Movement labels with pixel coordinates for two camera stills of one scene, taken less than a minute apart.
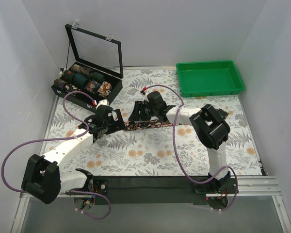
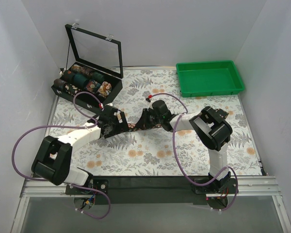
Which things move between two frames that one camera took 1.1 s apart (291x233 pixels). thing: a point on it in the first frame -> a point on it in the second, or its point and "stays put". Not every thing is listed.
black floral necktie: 138,124 stays put
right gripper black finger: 138,112 -> 144,122
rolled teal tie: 80,80 stays put
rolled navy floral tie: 92,86 stays put
